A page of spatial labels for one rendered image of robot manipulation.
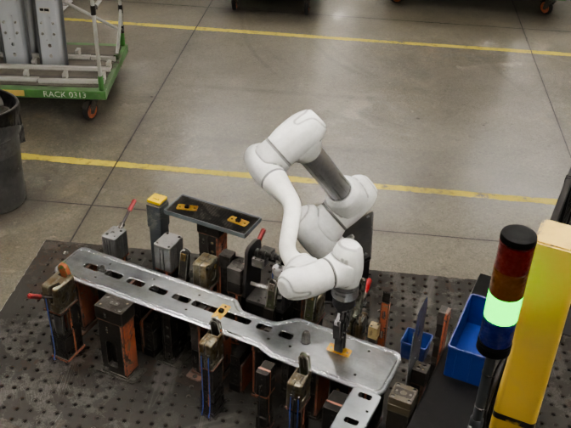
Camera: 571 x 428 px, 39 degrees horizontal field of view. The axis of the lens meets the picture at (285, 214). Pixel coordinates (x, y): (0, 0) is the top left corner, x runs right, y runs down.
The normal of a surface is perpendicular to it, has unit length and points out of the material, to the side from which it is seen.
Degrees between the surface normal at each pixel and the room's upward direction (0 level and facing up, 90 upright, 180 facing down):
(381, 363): 0
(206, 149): 0
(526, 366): 89
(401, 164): 0
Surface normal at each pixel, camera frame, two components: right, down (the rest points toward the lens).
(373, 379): 0.03, -0.84
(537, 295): -0.44, 0.48
